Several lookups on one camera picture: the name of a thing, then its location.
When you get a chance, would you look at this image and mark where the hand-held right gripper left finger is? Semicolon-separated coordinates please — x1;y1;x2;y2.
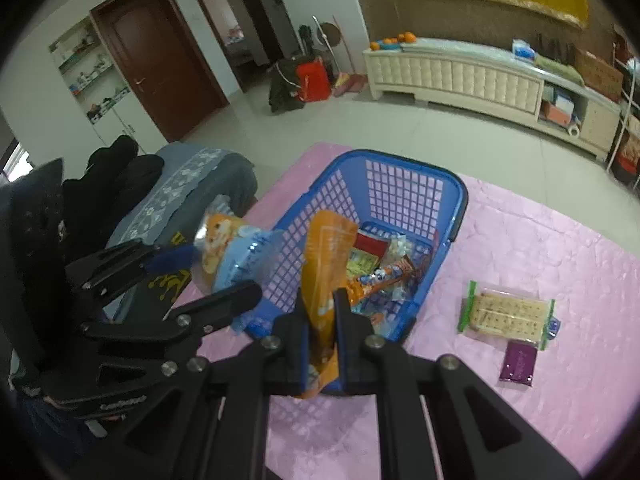
75;290;313;480

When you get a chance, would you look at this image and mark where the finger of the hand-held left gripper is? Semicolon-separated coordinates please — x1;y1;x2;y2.
80;280;263;357
65;239;198;311

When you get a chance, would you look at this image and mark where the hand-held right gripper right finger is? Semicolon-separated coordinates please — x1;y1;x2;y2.
332;287;583;480

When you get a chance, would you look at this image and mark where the blue packet with orange cartoon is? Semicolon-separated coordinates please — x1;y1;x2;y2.
191;210;286;296

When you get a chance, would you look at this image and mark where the orange red snack bar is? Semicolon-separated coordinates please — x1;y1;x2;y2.
347;255;418;306

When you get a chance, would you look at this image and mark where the large orange snack packet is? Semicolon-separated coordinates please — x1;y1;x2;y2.
300;210;360;401

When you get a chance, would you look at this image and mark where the blue plastic basket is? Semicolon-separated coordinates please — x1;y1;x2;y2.
239;149;469;398

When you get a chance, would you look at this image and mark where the small blue white packet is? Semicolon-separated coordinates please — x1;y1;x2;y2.
232;312;273;338

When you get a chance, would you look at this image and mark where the black jacket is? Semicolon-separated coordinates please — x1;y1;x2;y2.
62;137;166;261

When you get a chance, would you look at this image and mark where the red yellow snack packet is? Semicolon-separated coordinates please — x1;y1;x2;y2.
347;232;391;281

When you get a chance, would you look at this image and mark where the green edged cracker pack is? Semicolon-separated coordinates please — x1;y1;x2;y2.
456;280;561;351

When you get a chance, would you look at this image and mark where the purple snack packet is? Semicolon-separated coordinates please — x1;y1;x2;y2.
500;339;538;387

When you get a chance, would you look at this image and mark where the brown wooden door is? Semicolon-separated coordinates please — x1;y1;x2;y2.
90;0;230;143

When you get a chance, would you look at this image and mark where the pink quilted mat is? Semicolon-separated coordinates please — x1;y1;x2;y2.
170;142;640;476

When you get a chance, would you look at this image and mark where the red bag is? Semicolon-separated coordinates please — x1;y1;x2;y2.
295;57;333;103

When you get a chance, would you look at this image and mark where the open doorway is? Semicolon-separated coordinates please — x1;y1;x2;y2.
182;0;296;93

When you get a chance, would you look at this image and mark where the pink broom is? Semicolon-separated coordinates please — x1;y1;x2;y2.
332;17;366;96

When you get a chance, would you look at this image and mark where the cream tv cabinet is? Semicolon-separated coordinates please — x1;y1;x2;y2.
362;37;623;161

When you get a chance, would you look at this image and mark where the orange flat box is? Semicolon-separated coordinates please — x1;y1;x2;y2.
540;100;573;126

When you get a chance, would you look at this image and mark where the red black box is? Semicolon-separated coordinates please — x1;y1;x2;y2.
612;135;640;181

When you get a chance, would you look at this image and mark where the green folded towel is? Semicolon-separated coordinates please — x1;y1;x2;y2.
534;55;583;86

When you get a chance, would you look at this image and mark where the white metal rack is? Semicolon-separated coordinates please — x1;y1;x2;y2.
606;60;640;183

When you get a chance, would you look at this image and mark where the row of dark bottles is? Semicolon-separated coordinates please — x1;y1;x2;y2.
535;32;576;63

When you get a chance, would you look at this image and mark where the brown cardboard box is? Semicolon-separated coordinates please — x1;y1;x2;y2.
575;50;625;103

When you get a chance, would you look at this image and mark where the white wall shelf niche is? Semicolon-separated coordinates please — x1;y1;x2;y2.
48;15;132;123

